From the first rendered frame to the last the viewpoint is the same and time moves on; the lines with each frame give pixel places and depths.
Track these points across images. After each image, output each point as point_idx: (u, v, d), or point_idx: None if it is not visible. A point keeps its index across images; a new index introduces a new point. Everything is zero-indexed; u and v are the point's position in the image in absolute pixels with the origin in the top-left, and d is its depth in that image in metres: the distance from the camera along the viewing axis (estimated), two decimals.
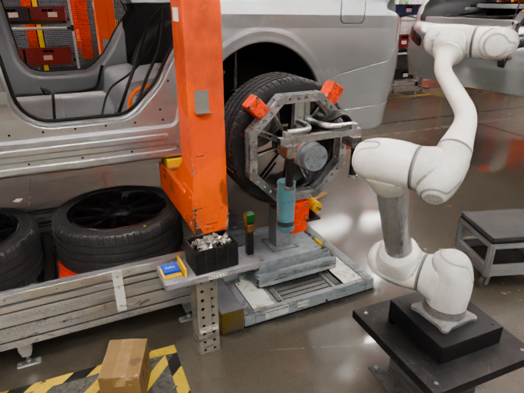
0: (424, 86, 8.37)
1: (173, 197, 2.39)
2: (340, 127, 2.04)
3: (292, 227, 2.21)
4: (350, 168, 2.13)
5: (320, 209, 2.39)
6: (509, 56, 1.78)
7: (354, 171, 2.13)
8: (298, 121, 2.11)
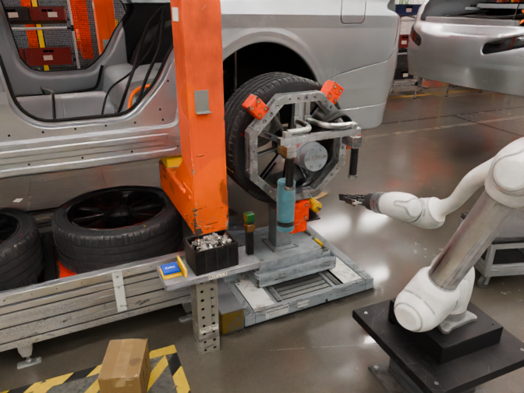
0: (424, 86, 8.37)
1: (173, 197, 2.39)
2: (340, 127, 2.04)
3: (292, 227, 2.21)
4: (350, 168, 2.13)
5: (320, 209, 2.39)
6: (341, 198, 2.08)
7: (354, 171, 2.13)
8: (298, 121, 2.11)
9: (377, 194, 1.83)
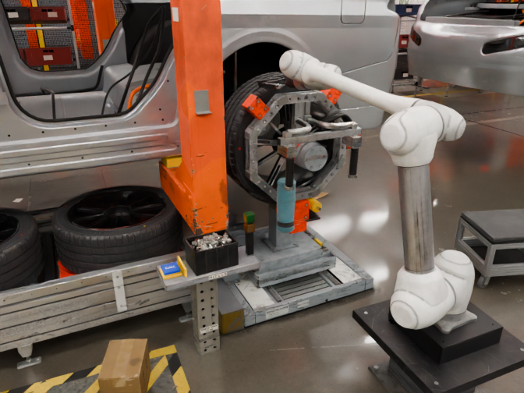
0: (424, 86, 8.37)
1: (173, 197, 2.39)
2: (340, 127, 2.04)
3: (292, 227, 2.21)
4: (350, 168, 2.13)
5: (320, 209, 2.39)
6: (259, 81, 2.15)
7: (354, 171, 2.13)
8: (298, 121, 2.11)
9: None
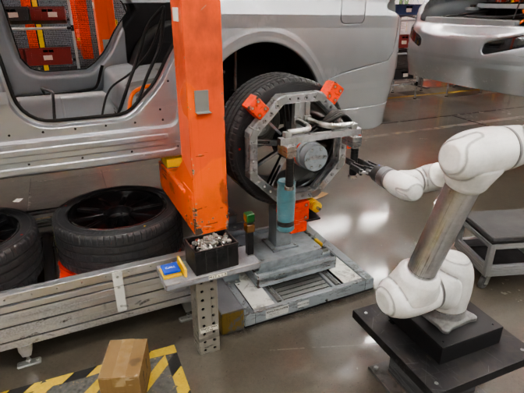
0: (424, 86, 8.37)
1: (173, 197, 2.39)
2: (340, 127, 2.04)
3: (292, 227, 2.21)
4: (350, 168, 2.13)
5: (320, 209, 2.39)
6: None
7: (354, 171, 2.13)
8: (298, 121, 2.11)
9: None
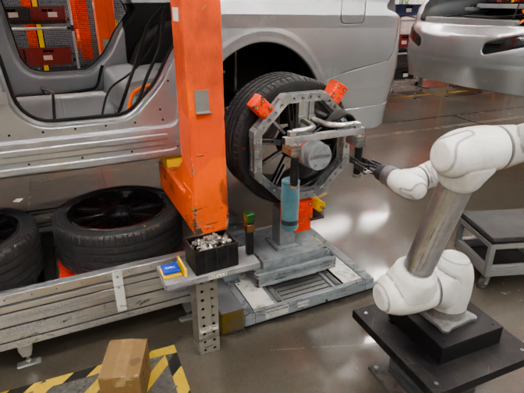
0: (424, 86, 8.37)
1: (173, 197, 2.39)
2: (344, 126, 2.06)
3: (295, 225, 2.22)
4: (354, 168, 2.14)
5: (324, 208, 2.40)
6: None
7: (358, 171, 2.14)
8: (302, 120, 2.12)
9: None
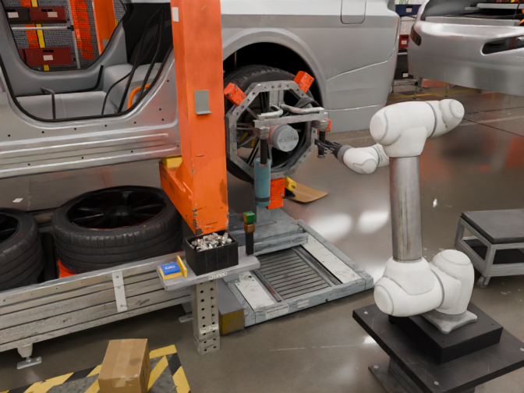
0: (424, 86, 8.37)
1: (173, 197, 2.39)
2: (308, 112, 2.32)
3: (267, 202, 2.49)
4: (319, 149, 2.40)
5: (295, 187, 2.66)
6: None
7: (322, 152, 2.40)
8: (271, 107, 2.38)
9: None
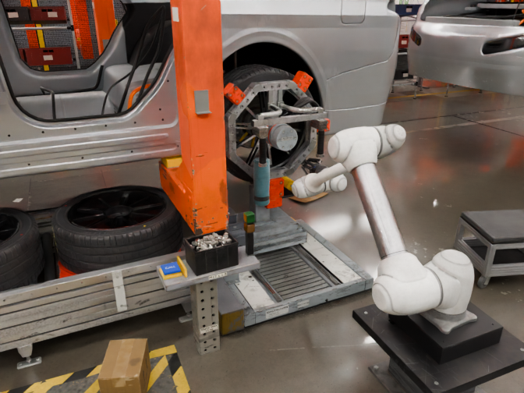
0: (424, 86, 8.37)
1: (173, 197, 2.39)
2: (307, 111, 2.33)
3: (267, 201, 2.49)
4: (317, 149, 2.41)
5: None
6: None
7: (321, 151, 2.41)
8: (270, 106, 2.39)
9: None
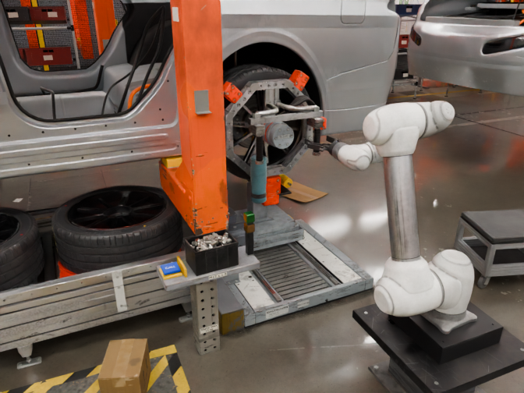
0: (424, 86, 8.37)
1: (173, 197, 2.39)
2: (303, 110, 2.36)
3: (263, 198, 2.53)
4: None
5: (291, 184, 2.71)
6: (327, 136, 2.46)
7: None
8: (267, 104, 2.43)
9: None
